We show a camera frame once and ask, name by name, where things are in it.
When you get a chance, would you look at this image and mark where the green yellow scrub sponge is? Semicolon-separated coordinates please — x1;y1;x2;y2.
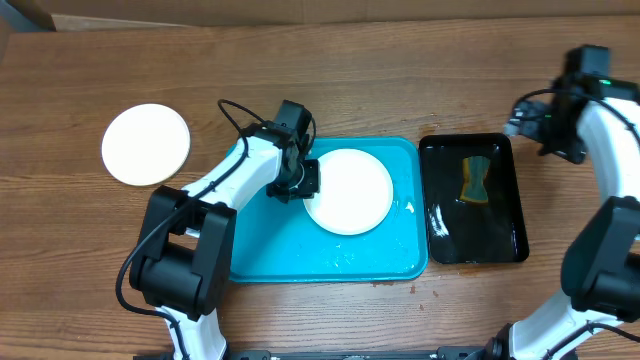
460;156;490;204

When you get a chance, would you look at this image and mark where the white plate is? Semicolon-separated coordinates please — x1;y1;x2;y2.
101;103;191;186
304;149;394;236

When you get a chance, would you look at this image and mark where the teal plastic tray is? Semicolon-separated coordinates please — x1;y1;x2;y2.
230;137;428;283

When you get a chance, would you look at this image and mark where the black plastic tray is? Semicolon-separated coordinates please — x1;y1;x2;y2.
418;133;529;264

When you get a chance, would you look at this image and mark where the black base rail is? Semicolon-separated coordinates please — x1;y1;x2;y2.
132;344;581;360

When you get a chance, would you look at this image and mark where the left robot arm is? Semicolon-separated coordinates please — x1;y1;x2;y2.
115;100;320;359

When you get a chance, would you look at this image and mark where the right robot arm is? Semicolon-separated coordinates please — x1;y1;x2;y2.
472;45;639;360

